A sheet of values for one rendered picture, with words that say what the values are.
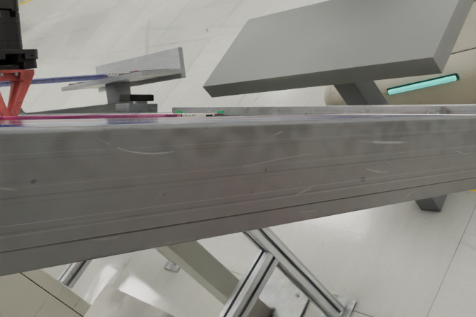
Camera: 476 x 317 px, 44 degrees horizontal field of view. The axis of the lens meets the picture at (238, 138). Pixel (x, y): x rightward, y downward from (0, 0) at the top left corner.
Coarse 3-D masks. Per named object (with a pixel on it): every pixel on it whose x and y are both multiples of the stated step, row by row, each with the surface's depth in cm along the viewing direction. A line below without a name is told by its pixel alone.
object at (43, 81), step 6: (42, 78) 120; (48, 78) 121; (54, 78) 122; (60, 78) 123; (66, 78) 124; (72, 78) 125; (78, 78) 126; (84, 78) 127; (90, 78) 128; (96, 78) 129; (0, 84) 114; (6, 84) 115; (30, 84) 119
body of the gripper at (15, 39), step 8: (0, 16) 80; (8, 16) 81; (16, 16) 82; (0, 24) 80; (8, 24) 81; (16, 24) 82; (0, 32) 80; (8, 32) 81; (16, 32) 82; (0, 40) 80; (8, 40) 81; (16, 40) 82; (0, 48) 80; (8, 48) 81; (16, 48) 82; (0, 56) 78; (8, 56) 83; (24, 56) 80; (32, 56) 81; (0, 64) 82; (8, 64) 83
